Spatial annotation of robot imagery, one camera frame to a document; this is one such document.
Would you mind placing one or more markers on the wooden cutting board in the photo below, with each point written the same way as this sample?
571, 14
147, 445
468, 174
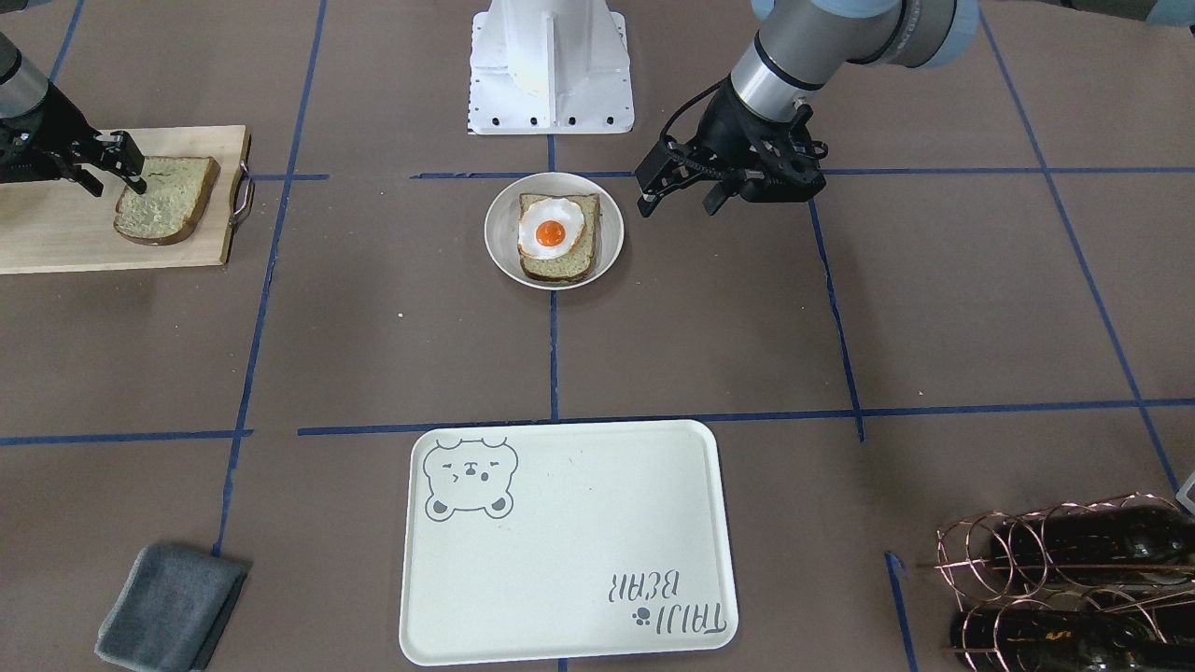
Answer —
57, 227

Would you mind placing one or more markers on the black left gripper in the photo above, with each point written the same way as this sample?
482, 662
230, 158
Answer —
722, 122

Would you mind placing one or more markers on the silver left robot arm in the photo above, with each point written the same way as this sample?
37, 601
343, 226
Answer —
800, 45

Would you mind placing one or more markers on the dark glass bottle upper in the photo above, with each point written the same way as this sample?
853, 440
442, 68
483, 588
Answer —
1148, 545

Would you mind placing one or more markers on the fried egg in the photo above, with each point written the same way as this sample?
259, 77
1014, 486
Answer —
549, 228

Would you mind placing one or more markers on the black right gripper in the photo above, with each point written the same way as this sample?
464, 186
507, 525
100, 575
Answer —
33, 133

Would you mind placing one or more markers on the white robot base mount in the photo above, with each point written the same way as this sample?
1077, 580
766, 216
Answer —
549, 67

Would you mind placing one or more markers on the white round plate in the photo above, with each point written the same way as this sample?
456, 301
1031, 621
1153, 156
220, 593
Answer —
500, 224

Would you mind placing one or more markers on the dark glass bottle lower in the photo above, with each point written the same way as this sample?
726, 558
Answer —
1028, 637

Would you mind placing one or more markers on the white bear serving tray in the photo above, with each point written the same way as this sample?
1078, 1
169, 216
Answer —
565, 541

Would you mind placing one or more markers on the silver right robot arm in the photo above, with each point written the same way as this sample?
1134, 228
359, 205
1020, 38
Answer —
23, 86

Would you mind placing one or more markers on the grey folded cloth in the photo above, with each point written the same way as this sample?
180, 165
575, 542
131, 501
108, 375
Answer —
172, 611

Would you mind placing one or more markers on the bread slice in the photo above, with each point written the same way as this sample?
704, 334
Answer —
576, 264
177, 192

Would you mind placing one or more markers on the copper wire bottle rack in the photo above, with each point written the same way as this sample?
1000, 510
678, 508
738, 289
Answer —
964, 563

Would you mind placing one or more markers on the dark glass bottle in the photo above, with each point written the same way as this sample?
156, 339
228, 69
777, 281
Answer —
1148, 545
1028, 637

